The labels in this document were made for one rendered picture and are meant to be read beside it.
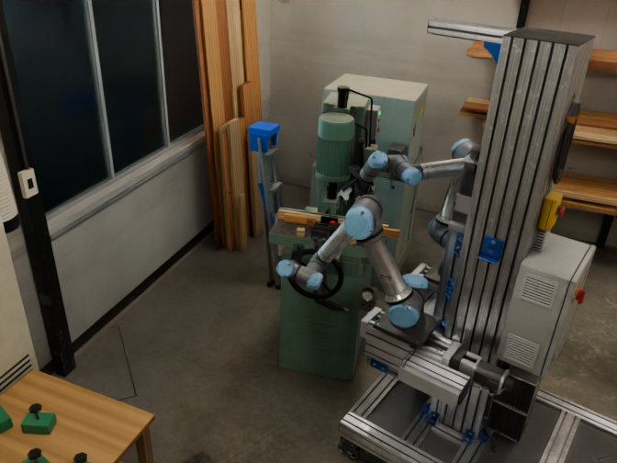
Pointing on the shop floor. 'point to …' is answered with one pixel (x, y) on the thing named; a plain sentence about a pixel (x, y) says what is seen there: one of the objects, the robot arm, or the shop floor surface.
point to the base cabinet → (322, 328)
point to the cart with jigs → (68, 424)
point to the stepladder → (268, 188)
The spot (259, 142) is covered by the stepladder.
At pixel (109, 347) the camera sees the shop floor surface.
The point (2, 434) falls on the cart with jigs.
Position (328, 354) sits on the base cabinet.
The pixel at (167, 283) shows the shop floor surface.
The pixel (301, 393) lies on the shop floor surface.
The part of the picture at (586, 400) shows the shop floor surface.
